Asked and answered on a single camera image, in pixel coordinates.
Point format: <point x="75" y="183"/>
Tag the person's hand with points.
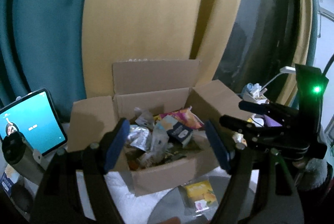
<point x="173" y="220"/>

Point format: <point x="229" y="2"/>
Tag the yellow orange cake packet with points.
<point x="198" y="197"/>

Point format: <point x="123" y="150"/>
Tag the brown cardboard box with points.
<point x="158" y="88"/>

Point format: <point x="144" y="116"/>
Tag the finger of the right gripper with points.
<point x="229" y="125"/>
<point x="277" y="112"/>

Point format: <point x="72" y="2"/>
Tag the teal curtain right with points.
<point x="313" y="35"/>

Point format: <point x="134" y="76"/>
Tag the yellow curtain right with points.
<point x="304" y="27"/>

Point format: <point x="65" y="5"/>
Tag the yellow curtain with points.
<point x="122" y="30"/>
<point x="304" y="27"/>

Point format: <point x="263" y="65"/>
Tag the white desk lamp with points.
<point x="283" y="70"/>

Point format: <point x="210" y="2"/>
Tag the pink potato chips bag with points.
<point x="185" y="116"/>

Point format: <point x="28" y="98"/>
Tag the small duck print packet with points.
<point x="240" y="142"/>

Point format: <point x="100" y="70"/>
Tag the white perforated basket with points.
<point x="258" y="100"/>

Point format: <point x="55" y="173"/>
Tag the teal curtain left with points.
<point x="41" y="47"/>

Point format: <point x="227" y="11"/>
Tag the blue white snack bag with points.
<point x="139" y="137"/>

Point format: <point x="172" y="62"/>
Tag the yellow curtain left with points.
<point x="122" y="30"/>

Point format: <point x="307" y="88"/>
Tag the purple folded cloth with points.
<point x="269" y="122"/>

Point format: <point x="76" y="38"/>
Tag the navy soda crackers pack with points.
<point x="179" y="134"/>

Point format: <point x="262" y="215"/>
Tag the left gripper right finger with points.
<point x="218" y="143"/>

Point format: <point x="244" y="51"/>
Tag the stainless steel travel mug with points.
<point x="18" y="153"/>

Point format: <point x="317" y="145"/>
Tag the tablet with teal screen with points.
<point x="34" y="116"/>

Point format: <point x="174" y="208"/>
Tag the teal curtain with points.
<point x="313" y="35"/>
<point x="41" y="47"/>

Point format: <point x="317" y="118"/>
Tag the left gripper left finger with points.
<point x="115" y="143"/>

